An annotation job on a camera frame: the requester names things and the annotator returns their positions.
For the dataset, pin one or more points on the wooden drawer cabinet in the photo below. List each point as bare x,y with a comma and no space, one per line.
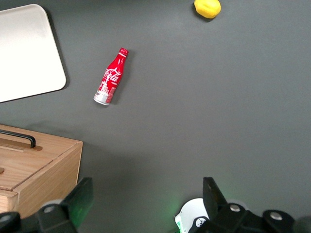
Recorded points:
41,170

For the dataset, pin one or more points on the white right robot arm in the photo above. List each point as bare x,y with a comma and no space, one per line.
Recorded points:
192,213

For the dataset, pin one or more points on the red coca-cola bottle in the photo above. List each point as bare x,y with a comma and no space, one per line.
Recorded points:
110,77

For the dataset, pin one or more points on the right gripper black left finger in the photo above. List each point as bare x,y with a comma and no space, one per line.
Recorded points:
80,196

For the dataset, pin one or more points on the yellow lemon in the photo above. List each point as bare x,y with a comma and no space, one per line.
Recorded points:
207,7

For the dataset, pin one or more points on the beige rectangular plastic tray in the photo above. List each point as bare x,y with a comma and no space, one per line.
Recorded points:
26,55

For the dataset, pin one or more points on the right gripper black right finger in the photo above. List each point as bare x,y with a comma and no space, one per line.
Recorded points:
212,194

